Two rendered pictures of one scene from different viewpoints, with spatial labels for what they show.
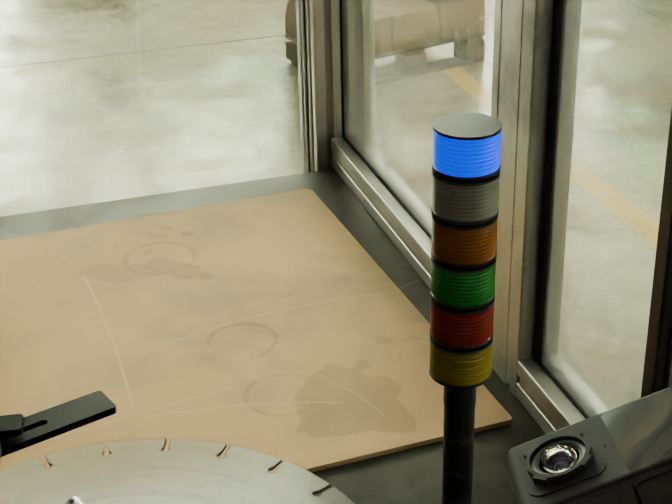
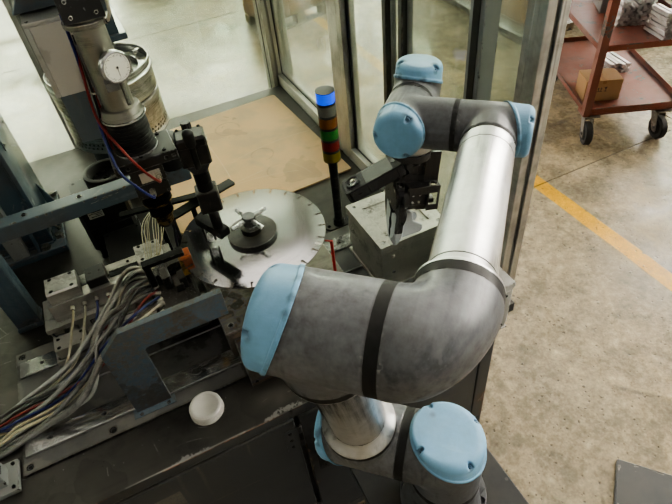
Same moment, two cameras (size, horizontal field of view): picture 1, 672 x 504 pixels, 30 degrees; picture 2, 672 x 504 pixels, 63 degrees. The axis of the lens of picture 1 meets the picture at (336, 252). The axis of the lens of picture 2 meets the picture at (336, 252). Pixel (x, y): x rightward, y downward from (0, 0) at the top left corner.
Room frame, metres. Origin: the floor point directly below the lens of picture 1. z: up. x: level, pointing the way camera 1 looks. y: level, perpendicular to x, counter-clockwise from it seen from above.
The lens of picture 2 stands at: (-0.39, 0.02, 1.76)
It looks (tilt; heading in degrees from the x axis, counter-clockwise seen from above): 44 degrees down; 355
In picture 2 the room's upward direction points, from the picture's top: 7 degrees counter-clockwise
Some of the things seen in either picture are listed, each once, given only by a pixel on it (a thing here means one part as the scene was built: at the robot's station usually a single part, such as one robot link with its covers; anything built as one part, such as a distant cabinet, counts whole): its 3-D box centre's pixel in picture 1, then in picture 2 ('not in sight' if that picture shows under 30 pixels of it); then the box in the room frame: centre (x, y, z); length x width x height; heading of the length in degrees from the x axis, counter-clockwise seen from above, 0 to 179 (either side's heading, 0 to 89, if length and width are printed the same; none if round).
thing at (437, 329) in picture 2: not in sight; (472, 222); (0.07, -0.18, 1.32); 0.49 x 0.11 x 0.12; 153
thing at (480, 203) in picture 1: (465, 190); (326, 108); (0.76, -0.09, 1.11); 0.05 x 0.04 x 0.03; 17
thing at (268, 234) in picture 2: not in sight; (251, 229); (0.55, 0.13, 0.96); 0.11 x 0.11 x 0.03
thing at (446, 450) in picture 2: not in sight; (442, 450); (-0.01, -0.14, 0.91); 0.13 x 0.12 x 0.14; 63
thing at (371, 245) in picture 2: not in sight; (395, 236); (0.59, -0.21, 0.82); 0.18 x 0.18 x 0.15; 17
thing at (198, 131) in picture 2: not in sight; (199, 168); (0.51, 0.19, 1.17); 0.06 x 0.05 x 0.20; 98
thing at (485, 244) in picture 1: (464, 233); (327, 120); (0.76, -0.09, 1.08); 0.05 x 0.04 x 0.03; 17
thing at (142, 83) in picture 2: not in sight; (118, 119); (1.24, 0.52, 0.93); 0.31 x 0.31 x 0.36
